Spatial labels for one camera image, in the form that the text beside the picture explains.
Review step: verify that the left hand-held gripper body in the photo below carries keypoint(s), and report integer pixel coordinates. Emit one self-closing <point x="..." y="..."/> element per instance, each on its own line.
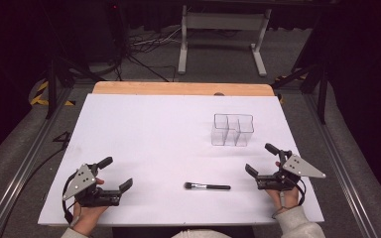
<point x="83" y="185"/>

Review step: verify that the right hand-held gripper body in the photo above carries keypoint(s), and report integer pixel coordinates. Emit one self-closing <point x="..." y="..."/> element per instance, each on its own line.
<point x="289" y="172"/>

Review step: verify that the clear plastic organizer box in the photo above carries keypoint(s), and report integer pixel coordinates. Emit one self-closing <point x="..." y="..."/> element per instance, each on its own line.
<point x="233" y="129"/>

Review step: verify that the black makeup brush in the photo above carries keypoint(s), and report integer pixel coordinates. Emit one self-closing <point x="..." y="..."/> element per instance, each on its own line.
<point x="207" y="186"/>

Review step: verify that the person's right hand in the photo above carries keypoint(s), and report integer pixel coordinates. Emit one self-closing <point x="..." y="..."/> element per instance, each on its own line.
<point x="286" y="198"/>

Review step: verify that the person's left hand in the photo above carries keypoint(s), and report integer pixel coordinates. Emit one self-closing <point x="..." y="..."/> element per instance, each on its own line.
<point x="87" y="216"/>

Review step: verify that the white table sheet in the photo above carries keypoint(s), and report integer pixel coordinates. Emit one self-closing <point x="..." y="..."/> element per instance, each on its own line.
<point x="152" y="139"/>

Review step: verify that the yellow black hazard tape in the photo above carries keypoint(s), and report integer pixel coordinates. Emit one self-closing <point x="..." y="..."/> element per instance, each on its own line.
<point x="39" y="97"/>

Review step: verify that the wooden table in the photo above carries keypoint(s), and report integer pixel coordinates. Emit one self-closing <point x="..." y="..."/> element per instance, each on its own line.
<point x="182" y="88"/>

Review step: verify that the aluminium floor rail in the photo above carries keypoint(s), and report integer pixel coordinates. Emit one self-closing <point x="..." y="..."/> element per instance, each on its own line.
<point x="339" y="165"/>
<point x="20" y="172"/>

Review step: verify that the white metal stand frame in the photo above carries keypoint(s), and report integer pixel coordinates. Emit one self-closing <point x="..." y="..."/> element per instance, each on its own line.
<point x="225" y="21"/>

